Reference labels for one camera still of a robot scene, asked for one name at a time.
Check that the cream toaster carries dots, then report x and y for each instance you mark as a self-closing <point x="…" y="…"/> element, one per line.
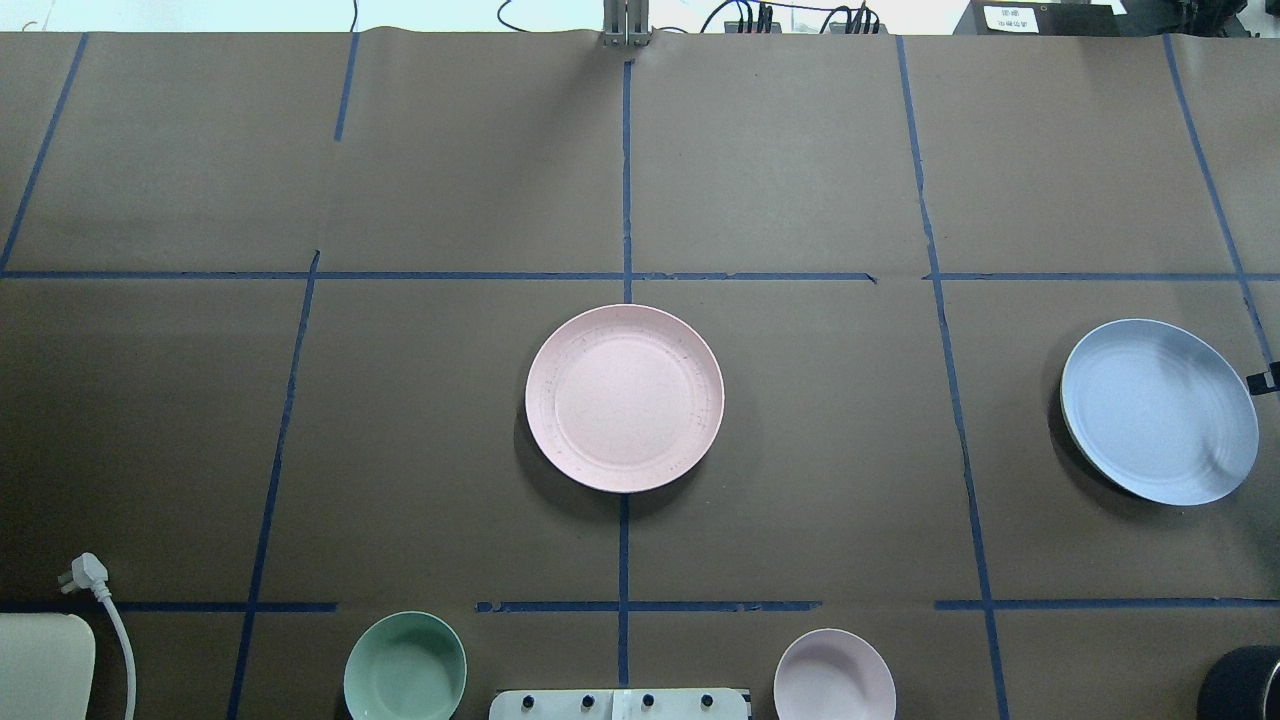
<point x="47" y="662"/>

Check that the pink plate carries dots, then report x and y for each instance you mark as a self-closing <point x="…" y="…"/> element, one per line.
<point x="624" y="398"/>

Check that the pink bowl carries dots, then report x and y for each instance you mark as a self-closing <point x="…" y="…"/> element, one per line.
<point x="833" y="674"/>

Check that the green bowl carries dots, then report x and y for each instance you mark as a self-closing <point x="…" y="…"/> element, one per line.
<point x="408" y="665"/>

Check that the aluminium frame post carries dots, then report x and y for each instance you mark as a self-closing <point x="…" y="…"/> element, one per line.
<point x="626" y="23"/>

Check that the black box with label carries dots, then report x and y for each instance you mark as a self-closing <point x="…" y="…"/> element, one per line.
<point x="1041" y="18"/>

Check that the dark blue lidded pot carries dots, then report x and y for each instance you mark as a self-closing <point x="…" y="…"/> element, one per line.
<point x="1243" y="684"/>

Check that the light blue plate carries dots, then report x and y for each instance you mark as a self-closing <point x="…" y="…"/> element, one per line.
<point x="1159" y="412"/>

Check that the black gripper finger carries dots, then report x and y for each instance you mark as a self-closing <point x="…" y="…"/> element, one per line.
<point x="1265" y="383"/>

